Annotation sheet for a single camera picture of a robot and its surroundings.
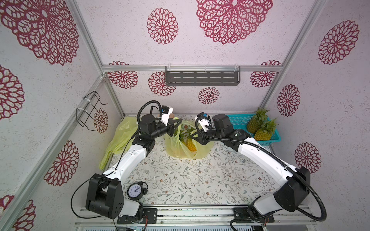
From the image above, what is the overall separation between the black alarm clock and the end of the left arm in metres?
0.34

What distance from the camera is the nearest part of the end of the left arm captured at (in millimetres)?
606

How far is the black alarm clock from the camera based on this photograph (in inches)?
31.3
